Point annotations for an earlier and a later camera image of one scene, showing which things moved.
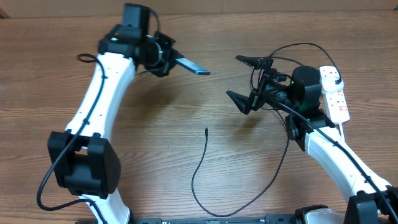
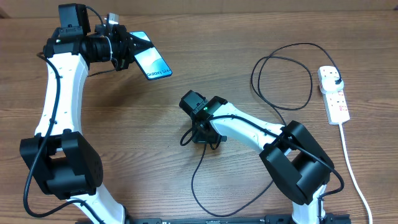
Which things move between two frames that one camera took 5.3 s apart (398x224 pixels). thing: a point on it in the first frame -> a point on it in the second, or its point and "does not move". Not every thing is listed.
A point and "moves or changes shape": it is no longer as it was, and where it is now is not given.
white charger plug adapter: x=329 y=85 does not move
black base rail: x=273 y=219 does not move
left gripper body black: x=158 y=53 -> x=122 y=50
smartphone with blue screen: x=191 y=66 moves or changes shape
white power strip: x=335 y=99 does not move
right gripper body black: x=271 y=91 -> x=210 y=137
